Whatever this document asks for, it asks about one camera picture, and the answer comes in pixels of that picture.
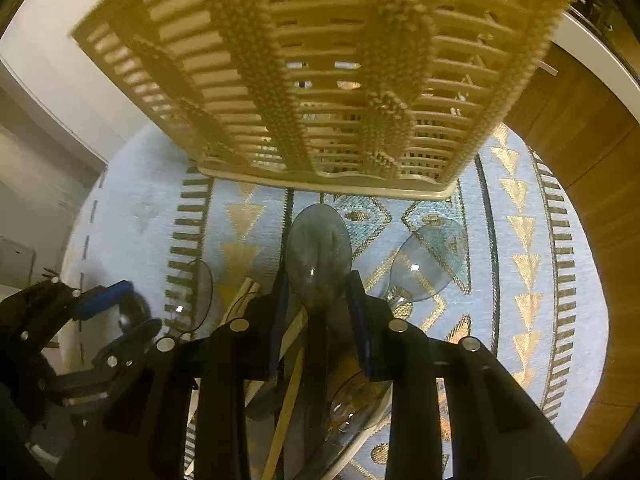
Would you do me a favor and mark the wooden chopstick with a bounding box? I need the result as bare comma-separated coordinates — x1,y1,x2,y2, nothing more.
262,348,306,480
220,278,260,325

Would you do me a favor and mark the dark translucent plastic spoon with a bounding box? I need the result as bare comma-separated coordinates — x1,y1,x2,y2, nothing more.
285,204,352,460

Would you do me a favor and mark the black plastic spoon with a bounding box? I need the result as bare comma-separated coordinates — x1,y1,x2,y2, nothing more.
118,292,151,333

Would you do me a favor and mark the clear spoon on left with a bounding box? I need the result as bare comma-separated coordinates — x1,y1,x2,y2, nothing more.
165,259,214,338

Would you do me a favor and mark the blue patterned round tablecloth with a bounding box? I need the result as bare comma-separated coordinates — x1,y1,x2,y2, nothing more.
62,127,608,479

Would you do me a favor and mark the clear plastic spoon right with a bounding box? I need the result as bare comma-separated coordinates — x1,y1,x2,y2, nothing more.
329,216,468,434

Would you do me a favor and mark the beige plastic utensil basket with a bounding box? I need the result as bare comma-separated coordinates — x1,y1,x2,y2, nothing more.
73,0,572,200

